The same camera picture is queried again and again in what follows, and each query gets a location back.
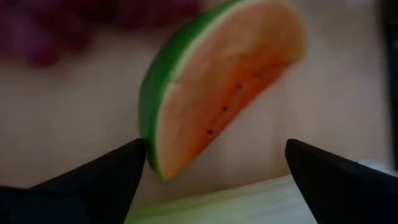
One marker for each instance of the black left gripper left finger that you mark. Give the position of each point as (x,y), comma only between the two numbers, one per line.
(77,193)

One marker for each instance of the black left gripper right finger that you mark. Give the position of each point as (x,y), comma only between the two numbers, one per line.
(342,189)

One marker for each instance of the celery stalk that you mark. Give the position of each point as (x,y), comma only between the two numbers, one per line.
(233,205)

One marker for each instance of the purple grape bunch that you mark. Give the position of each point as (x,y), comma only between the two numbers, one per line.
(40,31)

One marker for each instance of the watermelon slice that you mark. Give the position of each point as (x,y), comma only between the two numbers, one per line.
(217,77)

